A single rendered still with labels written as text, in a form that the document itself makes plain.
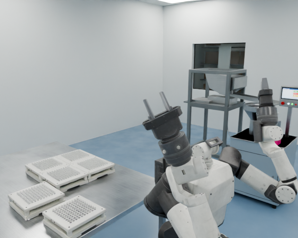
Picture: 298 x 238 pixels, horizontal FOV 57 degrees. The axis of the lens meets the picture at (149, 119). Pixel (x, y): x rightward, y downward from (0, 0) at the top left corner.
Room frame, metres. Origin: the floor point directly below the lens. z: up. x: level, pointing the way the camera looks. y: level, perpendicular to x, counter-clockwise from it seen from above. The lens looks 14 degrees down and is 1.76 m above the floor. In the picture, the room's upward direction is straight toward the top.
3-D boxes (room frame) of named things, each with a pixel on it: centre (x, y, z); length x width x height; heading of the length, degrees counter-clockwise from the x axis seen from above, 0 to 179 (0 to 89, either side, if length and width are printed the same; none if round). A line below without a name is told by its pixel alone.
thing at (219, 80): (4.12, -1.17, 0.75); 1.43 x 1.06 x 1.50; 49
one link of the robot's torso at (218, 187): (1.14, -0.20, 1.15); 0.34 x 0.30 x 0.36; 133
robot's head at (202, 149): (1.09, -0.24, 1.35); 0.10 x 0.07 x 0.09; 133
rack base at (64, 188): (1.82, 0.61, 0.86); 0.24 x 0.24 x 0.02; 46
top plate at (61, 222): (1.35, 0.41, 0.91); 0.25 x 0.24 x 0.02; 140
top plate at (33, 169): (1.99, 0.79, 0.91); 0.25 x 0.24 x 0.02; 136
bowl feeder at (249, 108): (3.29, -1.41, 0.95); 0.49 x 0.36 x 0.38; 49
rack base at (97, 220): (1.35, 0.41, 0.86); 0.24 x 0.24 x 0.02; 50
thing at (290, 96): (3.19, -1.66, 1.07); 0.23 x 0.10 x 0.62; 49
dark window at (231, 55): (6.43, -1.59, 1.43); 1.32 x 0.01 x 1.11; 49
